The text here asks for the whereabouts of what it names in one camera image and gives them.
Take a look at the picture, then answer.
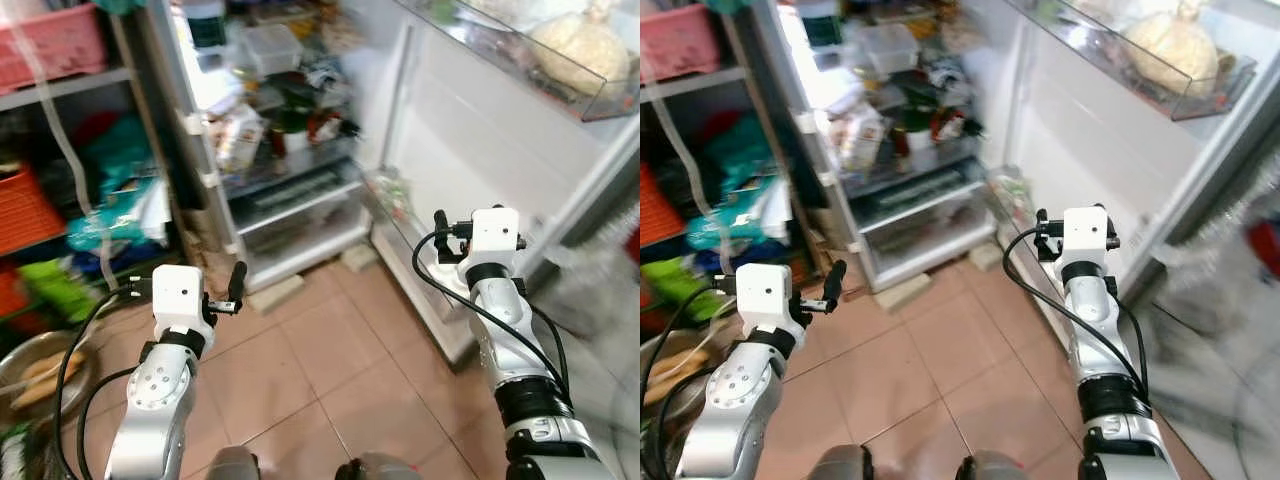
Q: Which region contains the grey right robot leg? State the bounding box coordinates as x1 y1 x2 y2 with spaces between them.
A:
955 452 1031 480
335 452 421 480

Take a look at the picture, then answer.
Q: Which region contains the clear plastic hose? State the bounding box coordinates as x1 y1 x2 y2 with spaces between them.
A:
660 80 743 291
15 30 116 291

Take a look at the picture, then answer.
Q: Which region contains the teal printed rice sack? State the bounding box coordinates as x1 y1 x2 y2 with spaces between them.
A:
688 185 793 253
65 178 173 253

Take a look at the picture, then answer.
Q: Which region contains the grey robot leg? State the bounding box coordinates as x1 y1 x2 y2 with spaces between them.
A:
805 445 871 480
955 452 1031 480
335 452 421 480
205 447 263 480

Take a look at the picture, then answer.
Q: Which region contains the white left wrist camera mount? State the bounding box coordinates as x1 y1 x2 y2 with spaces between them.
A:
735 264 801 346
152 265 216 346

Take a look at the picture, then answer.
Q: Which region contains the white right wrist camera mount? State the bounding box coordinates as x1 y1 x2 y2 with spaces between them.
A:
470 207 523 266
1060 206 1114 265

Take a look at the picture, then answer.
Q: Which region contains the grey metal shelf rack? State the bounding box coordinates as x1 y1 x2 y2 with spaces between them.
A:
0 0 191 331
640 0 811 306

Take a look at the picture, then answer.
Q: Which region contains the red cloth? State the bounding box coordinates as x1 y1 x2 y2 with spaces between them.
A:
705 110 747 146
75 112 121 151

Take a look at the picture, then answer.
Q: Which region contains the white open fridge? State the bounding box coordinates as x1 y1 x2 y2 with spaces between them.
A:
150 0 401 293
775 0 1021 293

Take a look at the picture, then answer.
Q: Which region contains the orange plastic crate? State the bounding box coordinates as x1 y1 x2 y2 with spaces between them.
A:
640 165 683 256
0 165 66 256

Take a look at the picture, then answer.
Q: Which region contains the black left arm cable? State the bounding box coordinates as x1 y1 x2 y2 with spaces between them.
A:
652 285 741 480
55 285 156 480

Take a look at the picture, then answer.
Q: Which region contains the clear empty plastic container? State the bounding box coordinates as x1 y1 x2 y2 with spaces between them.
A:
240 25 303 78
858 25 919 76

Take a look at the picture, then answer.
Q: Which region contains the pink plastic basket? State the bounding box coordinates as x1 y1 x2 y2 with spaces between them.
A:
640 4 737 86
0 3 109 96

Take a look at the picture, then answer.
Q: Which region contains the bright green plastic bag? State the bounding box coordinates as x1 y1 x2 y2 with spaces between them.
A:
648 258 727 321
18 258 101 321

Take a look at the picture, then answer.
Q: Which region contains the tied bag of white grains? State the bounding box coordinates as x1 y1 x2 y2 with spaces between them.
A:
530 5 633 98
1125 5 1221 98

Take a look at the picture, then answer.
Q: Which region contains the grey left robot leg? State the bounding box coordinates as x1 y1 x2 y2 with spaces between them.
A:
205 447 263 480
805 445 871 480

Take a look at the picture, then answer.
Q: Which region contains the teal plastic bag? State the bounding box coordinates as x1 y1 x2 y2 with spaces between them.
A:
710 120 781 201
80 115 156 196

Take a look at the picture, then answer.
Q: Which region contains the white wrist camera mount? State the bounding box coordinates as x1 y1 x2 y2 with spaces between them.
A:
735 264 801 346
1060 206 1114 265
470 207 523 266
152 265 216 346

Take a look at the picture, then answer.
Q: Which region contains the metal basin with food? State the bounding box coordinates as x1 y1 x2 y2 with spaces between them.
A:
640 328 727 413
0 330 101 413

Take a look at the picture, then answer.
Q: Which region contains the clear fridge crisper drawer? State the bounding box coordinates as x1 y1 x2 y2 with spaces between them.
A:
232 165 366 229
855 160 986 229

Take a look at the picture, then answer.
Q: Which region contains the white fridge door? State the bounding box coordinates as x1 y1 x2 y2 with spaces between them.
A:
365 0 641 366
985 0 1280 351

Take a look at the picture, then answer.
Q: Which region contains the white tub green lid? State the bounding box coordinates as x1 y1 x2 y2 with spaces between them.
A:
268 106 311 156
895 108 933 153

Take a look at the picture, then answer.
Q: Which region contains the white printed drink carton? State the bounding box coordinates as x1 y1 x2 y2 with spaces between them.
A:
832 105 887 173
207 105 266 176

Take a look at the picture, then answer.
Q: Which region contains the clear fridge door shelf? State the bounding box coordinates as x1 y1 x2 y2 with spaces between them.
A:
1005 0 1259 123
365 170 421 238
395 0 641 123
990 165 1037 237

